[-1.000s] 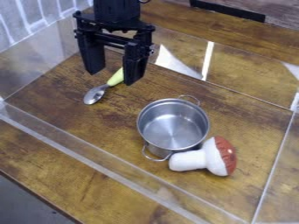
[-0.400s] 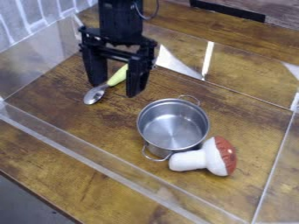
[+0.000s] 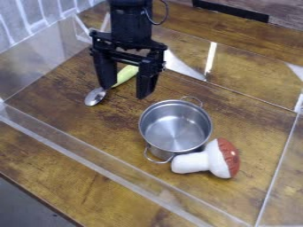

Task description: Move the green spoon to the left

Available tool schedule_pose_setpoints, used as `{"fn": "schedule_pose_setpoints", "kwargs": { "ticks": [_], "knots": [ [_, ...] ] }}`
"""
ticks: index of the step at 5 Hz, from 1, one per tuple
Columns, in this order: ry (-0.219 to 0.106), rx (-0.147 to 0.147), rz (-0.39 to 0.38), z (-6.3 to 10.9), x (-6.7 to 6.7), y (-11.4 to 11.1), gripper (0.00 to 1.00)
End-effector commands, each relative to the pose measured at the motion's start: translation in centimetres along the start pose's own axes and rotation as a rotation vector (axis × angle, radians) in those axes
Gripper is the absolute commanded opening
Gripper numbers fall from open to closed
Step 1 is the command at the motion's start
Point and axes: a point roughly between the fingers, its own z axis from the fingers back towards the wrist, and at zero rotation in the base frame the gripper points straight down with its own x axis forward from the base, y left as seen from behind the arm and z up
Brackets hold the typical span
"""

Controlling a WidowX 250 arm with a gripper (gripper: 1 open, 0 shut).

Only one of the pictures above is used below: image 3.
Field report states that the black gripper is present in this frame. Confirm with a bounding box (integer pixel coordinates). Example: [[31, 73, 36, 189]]
[[90, 0, 167, 99]]

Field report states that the green handled metal spoon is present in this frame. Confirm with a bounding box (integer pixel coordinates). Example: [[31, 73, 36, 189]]
[[83, 65, 140, 107]]

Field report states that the small steel pot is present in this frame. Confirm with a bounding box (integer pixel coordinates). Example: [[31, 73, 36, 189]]
[[139, 96, 214, 164]]

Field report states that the black bar in background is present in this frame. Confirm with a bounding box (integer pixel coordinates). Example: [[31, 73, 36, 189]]
[[192, 0, 270, 23]]

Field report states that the plush red white mushroom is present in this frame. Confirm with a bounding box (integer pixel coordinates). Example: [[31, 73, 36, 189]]
[[171, 137, 240, 178]]

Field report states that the clear acrylic enclosure wall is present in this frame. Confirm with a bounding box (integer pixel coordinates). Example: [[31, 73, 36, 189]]
[[0, 3, 303, 227]]

